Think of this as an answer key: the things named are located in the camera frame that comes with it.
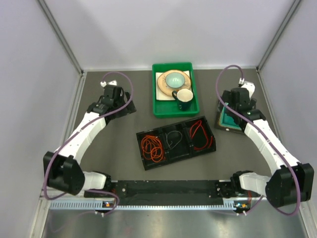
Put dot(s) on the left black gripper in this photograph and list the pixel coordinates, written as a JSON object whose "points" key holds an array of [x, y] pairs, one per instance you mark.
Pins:
{"points": [[126, 110]]}

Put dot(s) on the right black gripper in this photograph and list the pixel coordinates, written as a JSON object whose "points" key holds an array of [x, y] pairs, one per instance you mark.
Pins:
{"points": [[227, 97]]}

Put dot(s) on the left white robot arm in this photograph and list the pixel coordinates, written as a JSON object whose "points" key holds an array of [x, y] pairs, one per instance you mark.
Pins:
{"points": [[62, 167]]}

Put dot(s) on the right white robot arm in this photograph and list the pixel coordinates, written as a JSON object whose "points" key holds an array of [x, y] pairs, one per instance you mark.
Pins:
{"points": [[291, 182]]}

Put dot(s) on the teal square glazed plate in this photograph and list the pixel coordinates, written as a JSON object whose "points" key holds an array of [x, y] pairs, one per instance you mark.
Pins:
{"points": [[225, 122]]}

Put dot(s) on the green plastic bin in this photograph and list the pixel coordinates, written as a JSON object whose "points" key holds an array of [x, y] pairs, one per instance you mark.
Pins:
{"points": [[169, 109]]}

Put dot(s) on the white square plate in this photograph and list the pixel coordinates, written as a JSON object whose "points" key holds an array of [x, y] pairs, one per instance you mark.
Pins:
{"points": [[163, 91]]}

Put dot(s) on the round tan plate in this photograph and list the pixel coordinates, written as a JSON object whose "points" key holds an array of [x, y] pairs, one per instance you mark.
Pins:
{"points": [[169, 81]]}

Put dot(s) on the dark green mug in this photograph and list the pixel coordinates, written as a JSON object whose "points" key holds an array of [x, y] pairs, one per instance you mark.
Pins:
{"points": [[184, 98]]}

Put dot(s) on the black three-compartment tray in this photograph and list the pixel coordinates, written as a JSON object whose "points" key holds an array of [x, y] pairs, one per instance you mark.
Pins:
{"points": [[175, 142]]}

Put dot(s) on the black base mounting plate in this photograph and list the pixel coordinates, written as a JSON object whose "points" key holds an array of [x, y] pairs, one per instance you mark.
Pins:
{"points": [[173, 192]]}

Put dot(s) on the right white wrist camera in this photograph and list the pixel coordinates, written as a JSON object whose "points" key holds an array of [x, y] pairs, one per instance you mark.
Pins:
{"points": [[247, 85]]}

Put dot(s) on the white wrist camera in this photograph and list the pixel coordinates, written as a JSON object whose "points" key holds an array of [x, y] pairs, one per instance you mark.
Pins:
{"points": [[247, 85], [112, 83]]}

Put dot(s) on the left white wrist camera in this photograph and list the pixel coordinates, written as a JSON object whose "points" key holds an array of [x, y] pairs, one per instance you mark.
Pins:
{"points": [[112, 83]]}

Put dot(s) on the grey slotted cable duct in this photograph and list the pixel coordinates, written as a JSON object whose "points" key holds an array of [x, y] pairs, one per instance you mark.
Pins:
{"points": [[105, 205]]}

